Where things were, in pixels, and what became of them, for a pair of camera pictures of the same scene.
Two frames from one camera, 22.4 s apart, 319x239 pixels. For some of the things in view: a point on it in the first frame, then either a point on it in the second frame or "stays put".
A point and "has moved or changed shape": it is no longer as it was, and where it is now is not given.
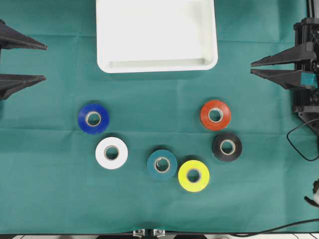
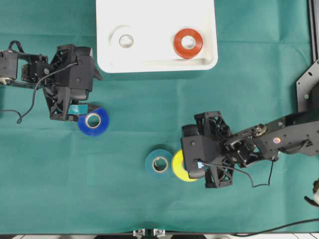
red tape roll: (215, 114) -> (185, 53)
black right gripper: (306, 103) -> (220, 174)
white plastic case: (140, 36) stays put
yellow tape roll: (201, 183) has moved or changed shape
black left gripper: (11, 38) -> (60, 81)
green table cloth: (83, 151) stays put
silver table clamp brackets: (140, 233) stays put
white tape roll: (101, 157) -> (113, 40)
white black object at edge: (315, 201) stays put
